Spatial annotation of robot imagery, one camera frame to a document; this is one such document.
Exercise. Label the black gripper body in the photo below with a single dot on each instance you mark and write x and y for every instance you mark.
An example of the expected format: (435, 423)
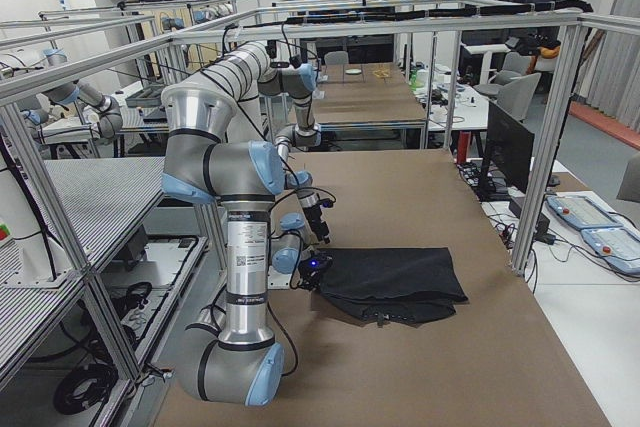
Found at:
(308, 274)
(317, 220)

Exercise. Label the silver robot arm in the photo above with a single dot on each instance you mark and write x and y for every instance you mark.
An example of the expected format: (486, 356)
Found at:
(290, 97)
(236, 358)

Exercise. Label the teach pendant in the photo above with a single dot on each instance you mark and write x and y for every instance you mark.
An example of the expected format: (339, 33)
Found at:
(618, 245)
(580, 212)

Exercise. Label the black graphic t-shirt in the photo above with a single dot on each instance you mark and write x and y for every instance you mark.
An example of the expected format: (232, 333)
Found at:
(408, 286)

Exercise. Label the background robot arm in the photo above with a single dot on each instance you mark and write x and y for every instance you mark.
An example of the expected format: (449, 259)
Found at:
(100, 117)

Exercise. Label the grey office chair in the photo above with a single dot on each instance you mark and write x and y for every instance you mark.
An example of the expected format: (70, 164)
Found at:
(513, 87)

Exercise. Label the black computer monitor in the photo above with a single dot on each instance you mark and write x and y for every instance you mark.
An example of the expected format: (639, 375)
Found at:
(507, 157)

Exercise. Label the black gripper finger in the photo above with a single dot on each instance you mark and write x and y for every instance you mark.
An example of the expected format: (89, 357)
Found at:
(324, 237)

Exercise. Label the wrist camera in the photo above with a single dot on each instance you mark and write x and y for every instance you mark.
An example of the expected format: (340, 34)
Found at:
(317, 263)
(327, 202)

